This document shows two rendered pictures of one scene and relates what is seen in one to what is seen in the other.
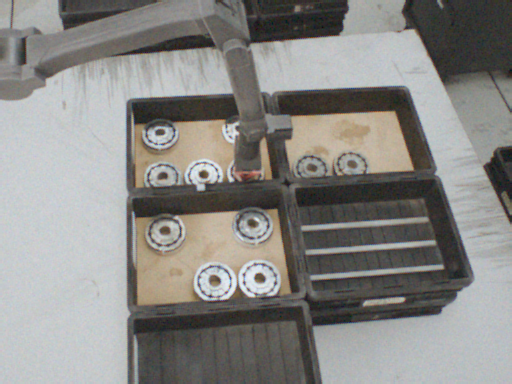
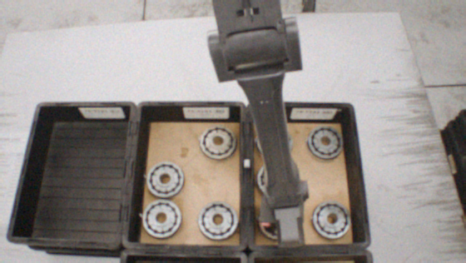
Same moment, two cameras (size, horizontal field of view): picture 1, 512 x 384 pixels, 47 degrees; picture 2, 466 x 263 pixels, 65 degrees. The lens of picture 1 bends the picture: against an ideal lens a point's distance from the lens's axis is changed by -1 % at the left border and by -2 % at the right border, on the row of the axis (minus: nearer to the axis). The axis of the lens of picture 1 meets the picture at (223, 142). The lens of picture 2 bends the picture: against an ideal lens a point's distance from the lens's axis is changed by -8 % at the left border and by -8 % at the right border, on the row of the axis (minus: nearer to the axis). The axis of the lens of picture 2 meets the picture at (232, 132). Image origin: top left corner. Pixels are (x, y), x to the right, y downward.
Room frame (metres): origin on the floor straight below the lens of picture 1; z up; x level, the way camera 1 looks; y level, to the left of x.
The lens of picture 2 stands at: (0.77, -0.30, 1.86)
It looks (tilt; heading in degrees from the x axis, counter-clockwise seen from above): 65 degrees down; 99
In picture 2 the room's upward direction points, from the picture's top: straight up
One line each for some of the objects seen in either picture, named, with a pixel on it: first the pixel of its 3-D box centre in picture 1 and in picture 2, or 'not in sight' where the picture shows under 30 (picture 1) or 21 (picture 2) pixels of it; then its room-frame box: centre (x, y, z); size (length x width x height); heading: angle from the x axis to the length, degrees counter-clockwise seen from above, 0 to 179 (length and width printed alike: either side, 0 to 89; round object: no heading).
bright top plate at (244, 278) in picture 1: (259, 279); (161, 218); (0.55, -0.11, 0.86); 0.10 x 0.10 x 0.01
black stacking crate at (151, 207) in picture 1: (211, 254); (189, 178); (0.60, 0.01, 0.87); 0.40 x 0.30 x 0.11; 99
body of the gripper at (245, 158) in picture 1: (248, 147); (283, 207); (0.85, -0.06, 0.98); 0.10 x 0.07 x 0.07; 4
